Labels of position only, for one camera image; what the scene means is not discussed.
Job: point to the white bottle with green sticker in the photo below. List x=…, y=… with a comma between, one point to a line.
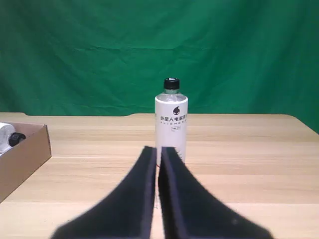
x=6, y=137

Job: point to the white bottle with flame logo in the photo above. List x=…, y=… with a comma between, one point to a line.
x=171, y=134

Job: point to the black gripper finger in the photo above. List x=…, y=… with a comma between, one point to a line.
x=124, y=204
x=189, y=209

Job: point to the brown cardboard box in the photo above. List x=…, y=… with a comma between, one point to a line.
x=25, y=159

